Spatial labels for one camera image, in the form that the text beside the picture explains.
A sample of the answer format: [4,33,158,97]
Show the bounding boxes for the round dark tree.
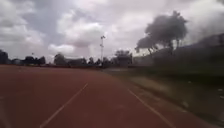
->
[114,49,134,67]

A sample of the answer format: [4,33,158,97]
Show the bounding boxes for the tall floodlight mast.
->
[99,34,107,64]

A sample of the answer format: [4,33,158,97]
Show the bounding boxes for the red running track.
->
[0,64,214,128]

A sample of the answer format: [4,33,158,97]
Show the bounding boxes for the large dark tree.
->
[134,10,189,55]

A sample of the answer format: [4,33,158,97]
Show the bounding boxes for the white painted lane lines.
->
[0,82,176,128]

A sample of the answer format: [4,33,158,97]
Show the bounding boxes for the row of distant trees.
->
[0,49,116,69]

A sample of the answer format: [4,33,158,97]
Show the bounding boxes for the grass strip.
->
[105,65,224,127]

